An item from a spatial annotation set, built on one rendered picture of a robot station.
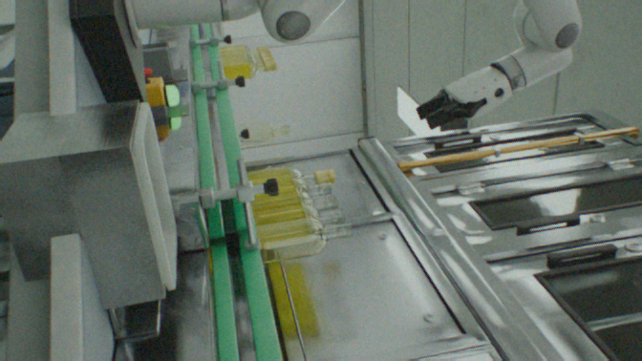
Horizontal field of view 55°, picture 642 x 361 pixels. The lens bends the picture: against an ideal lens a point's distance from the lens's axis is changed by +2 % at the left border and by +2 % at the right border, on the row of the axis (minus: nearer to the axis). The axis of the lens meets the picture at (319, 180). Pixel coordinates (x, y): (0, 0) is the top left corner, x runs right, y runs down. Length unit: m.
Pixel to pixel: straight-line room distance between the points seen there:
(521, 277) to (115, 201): 0.85
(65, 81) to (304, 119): 6.57
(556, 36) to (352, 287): 0.59
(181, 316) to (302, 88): 6.48
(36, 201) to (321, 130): 6.82
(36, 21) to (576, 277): 1.09
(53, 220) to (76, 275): 0.07
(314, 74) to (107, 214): 6.56
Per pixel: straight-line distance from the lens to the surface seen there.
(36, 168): 0.76
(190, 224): 0.99
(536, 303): 1.26
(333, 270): 1.25
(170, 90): 1.35
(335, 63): 7.29
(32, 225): 0.79
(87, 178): 0.76
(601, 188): 1.70
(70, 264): 0.78
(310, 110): 7.39
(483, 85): 1.21
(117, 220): 0.78
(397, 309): 1.15
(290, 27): 1.04
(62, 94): 0.91
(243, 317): 0.90
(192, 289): 0.94
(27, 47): 1.03
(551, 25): 1.16
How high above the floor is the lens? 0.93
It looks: 8 degrees up
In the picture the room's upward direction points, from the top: 81 degrees clockwise
